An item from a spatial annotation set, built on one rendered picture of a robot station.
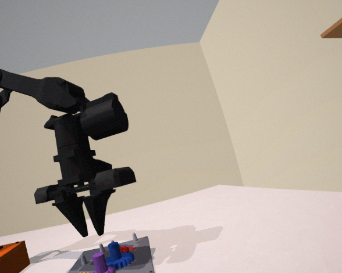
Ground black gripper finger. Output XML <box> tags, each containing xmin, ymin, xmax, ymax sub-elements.
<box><xmin>82</xmin><ymin>189</ymin><xmax>116</xmax><ymax>236</ymax></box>
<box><xmin>52</xmin><ymin>196</ymin><xmax>88</xmax><ymax>237</ymax></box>

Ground blue gear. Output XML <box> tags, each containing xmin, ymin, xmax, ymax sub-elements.
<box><xmin>105</xmin><ymin>242</ymin><xmax>134</xmax><ymax>270</ymax></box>

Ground red gear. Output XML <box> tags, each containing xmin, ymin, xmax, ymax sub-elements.
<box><xmin>120</xmin><ymin>246</ymin><xmax>130</xmax><ymax>253</ymax></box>

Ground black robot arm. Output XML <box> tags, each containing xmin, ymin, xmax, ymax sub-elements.
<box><xmin>0</xmin><ymin>69</ymin><xmax>129</xmax><ymax>150</ymax></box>

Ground purple gear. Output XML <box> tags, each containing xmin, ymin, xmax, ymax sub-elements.
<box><xmin>92</xmin><ymin>252</ymin><xmax>116</xmax><ymax>273</ymax></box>

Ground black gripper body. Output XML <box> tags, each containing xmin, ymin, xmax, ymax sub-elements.
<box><xmin>34</xmin><ymin>143</ymin><xmax>136</xmax><ymax>204</ymax></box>

